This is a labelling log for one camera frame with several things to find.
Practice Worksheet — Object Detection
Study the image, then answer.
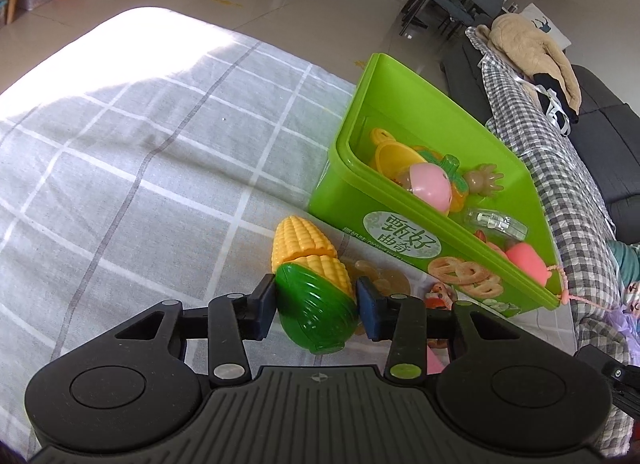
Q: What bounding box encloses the grey checked tablecloth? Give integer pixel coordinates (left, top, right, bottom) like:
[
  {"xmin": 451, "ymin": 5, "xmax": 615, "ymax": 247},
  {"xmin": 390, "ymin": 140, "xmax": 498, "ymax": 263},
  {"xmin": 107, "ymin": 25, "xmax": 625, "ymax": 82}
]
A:
[{"xmin": 0, "ymin": 7, "xmax": 581, "ymax": 450}]

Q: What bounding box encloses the clear plastic lens case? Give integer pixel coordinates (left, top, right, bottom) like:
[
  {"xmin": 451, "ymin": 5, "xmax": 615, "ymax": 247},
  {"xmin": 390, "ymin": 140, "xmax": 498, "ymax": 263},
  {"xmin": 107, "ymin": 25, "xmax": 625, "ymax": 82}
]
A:
[{"xmin": 462, "ymin": 207, "xmax": 528, "ymax": 240}]

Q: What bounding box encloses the beige padded coat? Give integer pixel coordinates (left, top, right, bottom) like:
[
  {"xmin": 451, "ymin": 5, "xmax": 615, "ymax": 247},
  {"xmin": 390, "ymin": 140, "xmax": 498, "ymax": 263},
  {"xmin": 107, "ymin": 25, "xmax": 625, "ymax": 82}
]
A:
[{"xmin": 475, "ymin": 13, "xmax": 582, "ymax": 117}]

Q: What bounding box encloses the green plush pillow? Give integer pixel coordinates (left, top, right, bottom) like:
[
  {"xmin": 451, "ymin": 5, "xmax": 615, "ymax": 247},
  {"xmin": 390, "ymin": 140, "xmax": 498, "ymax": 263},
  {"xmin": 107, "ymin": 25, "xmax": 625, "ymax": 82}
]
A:
[{"xmin": 612, "ymin": 239, "xmax": 640, "ymax": 295}]

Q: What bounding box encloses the green plastic box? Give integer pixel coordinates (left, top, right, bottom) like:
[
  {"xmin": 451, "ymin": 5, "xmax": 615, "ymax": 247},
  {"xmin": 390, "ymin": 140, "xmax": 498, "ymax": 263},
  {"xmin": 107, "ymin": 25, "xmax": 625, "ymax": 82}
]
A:
[{"xmin": 306, "ymin": 52, "xmax": 562, "ymax": 319}]

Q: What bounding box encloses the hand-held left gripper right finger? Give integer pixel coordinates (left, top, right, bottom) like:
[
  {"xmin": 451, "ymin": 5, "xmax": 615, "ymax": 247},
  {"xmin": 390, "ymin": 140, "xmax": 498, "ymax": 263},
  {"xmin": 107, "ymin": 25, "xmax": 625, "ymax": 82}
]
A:
[{"xmin": 354, "ymin": 277, "xmax": 576, "ymax": 387}]

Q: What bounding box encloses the grey checked sofa blanket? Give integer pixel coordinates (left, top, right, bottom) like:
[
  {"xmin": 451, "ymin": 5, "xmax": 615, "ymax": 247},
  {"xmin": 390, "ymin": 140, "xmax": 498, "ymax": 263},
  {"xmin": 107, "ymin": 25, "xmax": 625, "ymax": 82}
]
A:
[{"xmin": 465, "ymin": 24, "xmax": 640, "ymax": 380}]

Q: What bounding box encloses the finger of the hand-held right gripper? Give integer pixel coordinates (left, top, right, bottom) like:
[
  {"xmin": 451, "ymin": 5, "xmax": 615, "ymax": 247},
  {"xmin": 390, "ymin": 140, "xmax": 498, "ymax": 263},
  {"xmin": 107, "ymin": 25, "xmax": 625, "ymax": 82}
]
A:
[{"xmin": 574, "ymin": 344, "xmax": 640, "ymax": 420}]

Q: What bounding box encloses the dark grey sofa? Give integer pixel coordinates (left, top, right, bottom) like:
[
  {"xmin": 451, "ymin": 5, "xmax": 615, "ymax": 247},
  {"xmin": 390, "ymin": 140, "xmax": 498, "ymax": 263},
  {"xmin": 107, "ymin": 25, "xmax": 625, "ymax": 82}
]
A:
[{"xmin": 440, "ymin": 34, "xmax": 640, "ymax": 245}]

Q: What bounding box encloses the yellow toy cup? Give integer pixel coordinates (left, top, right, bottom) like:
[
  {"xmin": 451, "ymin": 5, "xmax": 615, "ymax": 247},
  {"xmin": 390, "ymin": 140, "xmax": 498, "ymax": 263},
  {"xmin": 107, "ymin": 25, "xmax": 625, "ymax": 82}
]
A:
[{"xmin": 370, "ymin": 127, "xmax": 426, "ymax": 180}]

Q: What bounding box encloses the orange toy with green stem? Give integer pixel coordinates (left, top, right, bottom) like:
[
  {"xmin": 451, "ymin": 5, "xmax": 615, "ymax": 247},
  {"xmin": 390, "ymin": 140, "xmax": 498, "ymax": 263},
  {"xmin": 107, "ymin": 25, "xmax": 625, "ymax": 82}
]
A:
[{"xmin": 412, "ymin": 145, "xmax": 471, "ymax": 210}]

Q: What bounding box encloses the toy corn cob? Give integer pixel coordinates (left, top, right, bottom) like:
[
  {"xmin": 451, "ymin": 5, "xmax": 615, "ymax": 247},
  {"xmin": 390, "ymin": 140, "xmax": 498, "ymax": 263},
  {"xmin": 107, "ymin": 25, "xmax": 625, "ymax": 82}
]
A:
[{"xmin": 270, "ymin": 215, "xmax": 360, "ymax": 355}]

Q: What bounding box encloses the pink toy block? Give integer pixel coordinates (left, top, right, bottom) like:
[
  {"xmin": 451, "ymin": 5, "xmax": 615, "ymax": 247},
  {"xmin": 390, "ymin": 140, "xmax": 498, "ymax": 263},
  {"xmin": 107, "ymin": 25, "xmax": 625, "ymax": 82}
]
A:
[{"xmin": 425, "ymin": 344, "xmax": 446, "ymax": 376}]

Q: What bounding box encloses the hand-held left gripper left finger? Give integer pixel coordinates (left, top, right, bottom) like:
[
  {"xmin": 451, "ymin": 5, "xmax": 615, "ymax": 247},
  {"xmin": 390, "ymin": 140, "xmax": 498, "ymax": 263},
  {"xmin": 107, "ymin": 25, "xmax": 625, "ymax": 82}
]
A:
[{"xmin": 102, "ymin": 274, "xmax": 278, "ymax": 387}]

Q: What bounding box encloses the brown toy octopus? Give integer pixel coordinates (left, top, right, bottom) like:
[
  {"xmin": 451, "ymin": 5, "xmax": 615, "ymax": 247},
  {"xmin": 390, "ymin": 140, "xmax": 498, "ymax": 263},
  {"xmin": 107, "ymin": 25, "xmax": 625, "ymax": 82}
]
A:
[{"xmin": 465, "ymin": 164, "xmax": 505, "ymax": 196}]

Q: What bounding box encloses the black and white garment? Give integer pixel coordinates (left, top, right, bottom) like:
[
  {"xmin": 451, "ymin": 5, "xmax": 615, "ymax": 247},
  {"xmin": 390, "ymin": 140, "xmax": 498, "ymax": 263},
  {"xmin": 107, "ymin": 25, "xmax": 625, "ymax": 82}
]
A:
[{"xmin": 531, "ymin": 72, "xmax": 581, "ymax": 137}]

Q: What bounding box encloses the pink toy fruit half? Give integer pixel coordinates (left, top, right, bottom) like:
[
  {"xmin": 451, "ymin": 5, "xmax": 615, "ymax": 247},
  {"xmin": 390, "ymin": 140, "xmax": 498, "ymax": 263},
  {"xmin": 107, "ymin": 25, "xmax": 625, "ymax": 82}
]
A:
[{"xmin": 407, "ymin": 163, "xmax": 453, "ymax": 217}]

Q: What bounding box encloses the purple cloth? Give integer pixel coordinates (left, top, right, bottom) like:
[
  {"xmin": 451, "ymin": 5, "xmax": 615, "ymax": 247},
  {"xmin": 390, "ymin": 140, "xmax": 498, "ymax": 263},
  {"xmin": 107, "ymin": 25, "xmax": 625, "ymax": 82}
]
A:
[{"xmin": 605, "ymin": 304, "xmax": 640, "ymax": 365}]

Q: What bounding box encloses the pink toy pig with string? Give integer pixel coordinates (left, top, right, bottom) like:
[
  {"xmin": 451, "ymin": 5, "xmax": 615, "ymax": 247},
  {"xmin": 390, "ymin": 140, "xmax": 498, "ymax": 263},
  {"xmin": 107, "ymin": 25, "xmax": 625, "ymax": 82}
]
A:
[{"xmin": 505, "ymin": 241, "xmax": 623, "ymax": 317}]

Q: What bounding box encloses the white cushion with deer print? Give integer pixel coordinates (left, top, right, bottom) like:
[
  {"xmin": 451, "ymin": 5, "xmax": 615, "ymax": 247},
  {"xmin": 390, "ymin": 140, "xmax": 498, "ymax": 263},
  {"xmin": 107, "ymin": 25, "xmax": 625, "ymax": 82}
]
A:
[{"xmin": 520, "ymin": 2, "xmax": 571, "ymax": 50}]

